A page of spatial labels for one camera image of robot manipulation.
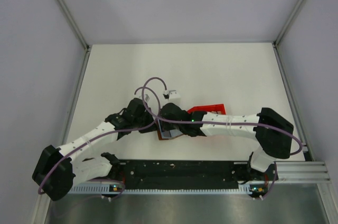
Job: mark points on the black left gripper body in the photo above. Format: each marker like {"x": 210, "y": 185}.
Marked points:
{"x": 144, "y": 121}

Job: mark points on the brown leather card holder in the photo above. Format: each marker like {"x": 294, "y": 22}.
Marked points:
{"x": 167, "y": 134}

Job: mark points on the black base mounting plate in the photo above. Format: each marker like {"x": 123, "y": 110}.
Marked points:
{"x": 185, "y": 175}

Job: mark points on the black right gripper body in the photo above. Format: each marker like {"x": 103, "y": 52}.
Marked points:
{"x": 167, "y": 126}

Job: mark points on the steel sheet panel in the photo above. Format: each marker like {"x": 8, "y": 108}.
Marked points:
{"x": 285, "y": 204}

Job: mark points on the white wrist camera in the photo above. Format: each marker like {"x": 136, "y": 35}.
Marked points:
{"x": 146, "y": 98}
{"x": 172, "y": 96}

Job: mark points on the red plastic bin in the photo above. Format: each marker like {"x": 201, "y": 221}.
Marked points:
{"x": 216, "y": 108}

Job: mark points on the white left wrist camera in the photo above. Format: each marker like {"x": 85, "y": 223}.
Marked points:
{"x": 146, "y": 98}

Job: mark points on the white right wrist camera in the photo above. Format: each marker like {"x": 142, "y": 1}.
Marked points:
{"x": 172, "y": 96}

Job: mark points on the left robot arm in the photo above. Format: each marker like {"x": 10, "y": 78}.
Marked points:
{"x": 61, "y": 168}

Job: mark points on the aluminium frame rail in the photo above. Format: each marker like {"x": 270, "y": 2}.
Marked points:
{"x": 72, "y": 24}

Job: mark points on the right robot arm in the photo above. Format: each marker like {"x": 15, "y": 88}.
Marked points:
{"x": 268, "y": 128}

